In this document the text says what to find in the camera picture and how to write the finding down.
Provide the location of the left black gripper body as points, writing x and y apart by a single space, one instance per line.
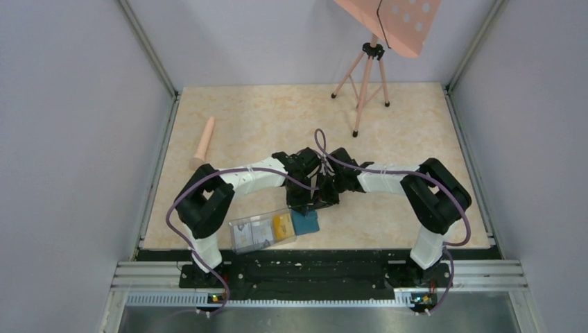
298 197

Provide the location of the pink cylindrical handle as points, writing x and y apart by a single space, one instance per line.
199 156

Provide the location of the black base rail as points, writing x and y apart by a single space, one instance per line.
319 275

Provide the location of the blue card holder wallet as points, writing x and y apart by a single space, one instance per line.
305 223

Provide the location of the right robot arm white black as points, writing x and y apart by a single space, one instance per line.
438 200

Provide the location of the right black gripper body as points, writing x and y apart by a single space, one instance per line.
329 189

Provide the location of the silver VIP card left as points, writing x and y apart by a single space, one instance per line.
243 240

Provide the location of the clear acrylic card stand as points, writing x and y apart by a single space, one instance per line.
250 219

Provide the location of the pink tripod stand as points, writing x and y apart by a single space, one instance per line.
373 52

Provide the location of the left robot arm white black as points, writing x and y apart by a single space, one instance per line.
204 201

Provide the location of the aluminium slotted rail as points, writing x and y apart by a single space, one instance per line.
203 299

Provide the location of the pink perforated board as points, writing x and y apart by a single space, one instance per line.
402 24

